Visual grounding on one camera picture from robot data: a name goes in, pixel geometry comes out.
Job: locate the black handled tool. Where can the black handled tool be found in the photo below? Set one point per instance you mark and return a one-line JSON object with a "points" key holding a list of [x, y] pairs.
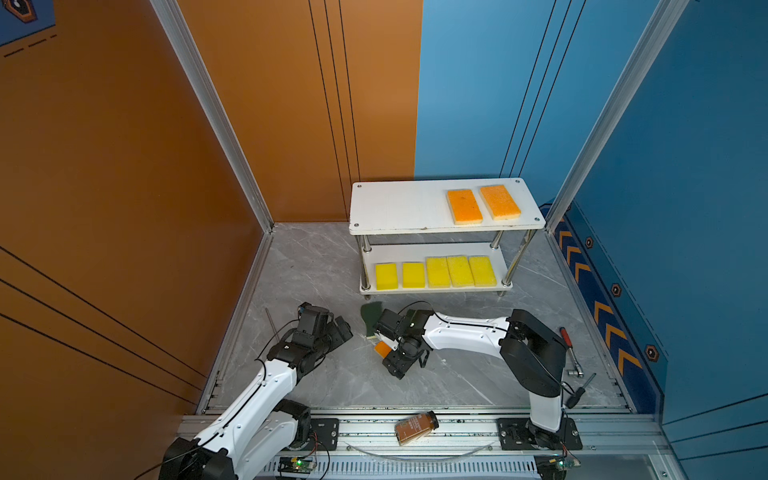
{"points": [[577, 395]]}

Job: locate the white two-tier shelf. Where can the white two-tier shelf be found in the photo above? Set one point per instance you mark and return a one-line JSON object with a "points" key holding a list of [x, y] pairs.
{"points": [[410, 221]]}

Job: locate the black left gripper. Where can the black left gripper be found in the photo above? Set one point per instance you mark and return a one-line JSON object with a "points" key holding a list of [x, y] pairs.
{"points": [[335, 335]]}

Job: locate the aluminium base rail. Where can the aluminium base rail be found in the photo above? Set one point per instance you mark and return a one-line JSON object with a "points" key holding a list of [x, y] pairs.
{"points": [[362, 444]]}

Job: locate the aluminium corner post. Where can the aluminium corner post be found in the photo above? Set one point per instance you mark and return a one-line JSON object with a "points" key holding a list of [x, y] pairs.
{"points": [[177, 31], [653, 38]]}

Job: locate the aluminium corner post right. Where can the aluminium corner post right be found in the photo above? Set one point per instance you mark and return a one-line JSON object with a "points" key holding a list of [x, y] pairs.
{"points": [[653, 38]]}

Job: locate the yellow sponge stack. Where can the yellow sponge stack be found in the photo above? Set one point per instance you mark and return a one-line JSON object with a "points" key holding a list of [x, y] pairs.
{"points": [[413, 275]]}

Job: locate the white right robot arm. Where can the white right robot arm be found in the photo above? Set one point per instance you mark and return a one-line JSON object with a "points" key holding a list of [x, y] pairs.
{"points": [[533, 352]]}

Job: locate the green circuit board left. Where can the green circuit board left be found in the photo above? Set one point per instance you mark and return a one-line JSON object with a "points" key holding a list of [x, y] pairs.
{"points": [[296, 465]]}

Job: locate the red handled screwdriver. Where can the red handled screwdriver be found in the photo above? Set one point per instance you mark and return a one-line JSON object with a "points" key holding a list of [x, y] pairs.
{"points": [[577, 369]]}

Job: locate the circuit board right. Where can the circuit board right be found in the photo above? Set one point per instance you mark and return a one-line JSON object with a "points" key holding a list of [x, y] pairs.
{"points": [[558, 465]]}

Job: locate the aluminium corner post left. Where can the aluminium corner post left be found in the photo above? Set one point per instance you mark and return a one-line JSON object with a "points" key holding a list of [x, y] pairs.
{"points": [[177, 31]]}

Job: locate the orange sponge stack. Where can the orange sponge stack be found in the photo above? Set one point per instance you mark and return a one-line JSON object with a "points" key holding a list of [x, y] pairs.
{"points": [[500, 203]]}

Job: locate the green scouring sponge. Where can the green scouring sponge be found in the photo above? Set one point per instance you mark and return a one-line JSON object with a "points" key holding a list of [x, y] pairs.
{"points": [[370, 314]]}

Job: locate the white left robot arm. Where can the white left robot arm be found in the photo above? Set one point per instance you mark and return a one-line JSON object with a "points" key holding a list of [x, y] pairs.
{"points": [[262, 421]]}

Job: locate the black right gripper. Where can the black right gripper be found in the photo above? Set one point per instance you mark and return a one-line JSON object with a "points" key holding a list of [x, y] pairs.
{"points": [[395, 367]]}

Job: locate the brown spice bottle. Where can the brown spice bottle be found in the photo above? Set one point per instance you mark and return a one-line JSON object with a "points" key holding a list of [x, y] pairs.
{"points": [[415, 427]]}

